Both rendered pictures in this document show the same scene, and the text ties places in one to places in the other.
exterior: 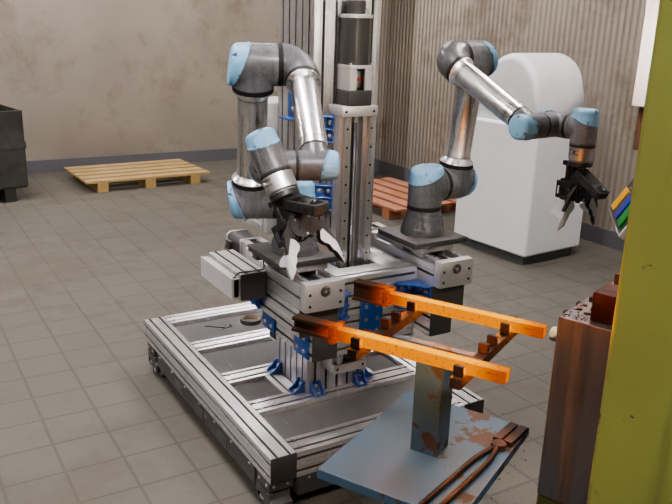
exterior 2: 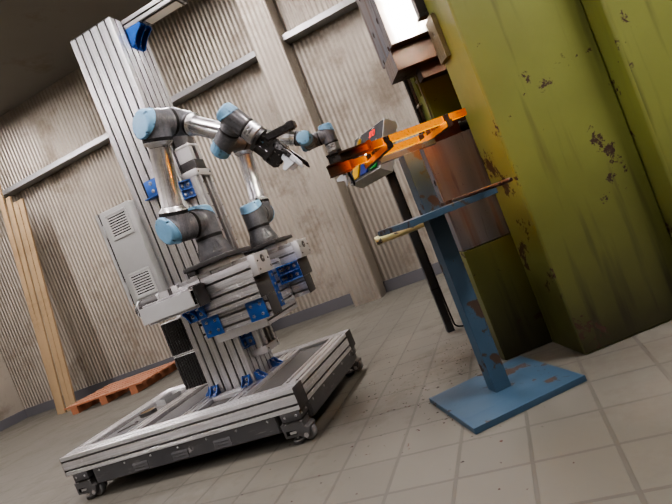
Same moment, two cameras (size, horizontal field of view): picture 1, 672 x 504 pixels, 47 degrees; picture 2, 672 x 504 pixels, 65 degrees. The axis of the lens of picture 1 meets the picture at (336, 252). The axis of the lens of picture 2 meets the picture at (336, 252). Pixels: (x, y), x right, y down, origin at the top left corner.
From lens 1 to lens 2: 150 cm
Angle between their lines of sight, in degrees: 43
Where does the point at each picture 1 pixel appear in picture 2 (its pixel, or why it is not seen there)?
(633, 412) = (509, 113)
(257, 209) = (189, 227)
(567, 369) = (441, 171)
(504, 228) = not seen: hidden behind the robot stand
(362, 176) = (221, 214)
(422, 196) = (258, 216)
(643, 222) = (466, 27)
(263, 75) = (168, 123)
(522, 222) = not seen: hidden behind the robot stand
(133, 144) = not seen: outside the picture
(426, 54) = (94, 293)
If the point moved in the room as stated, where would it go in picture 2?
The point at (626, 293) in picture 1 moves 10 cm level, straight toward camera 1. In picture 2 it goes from (476, 62) to (494, 48)
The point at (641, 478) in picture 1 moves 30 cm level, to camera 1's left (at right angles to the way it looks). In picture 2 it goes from (529, 142) to (485, 157)
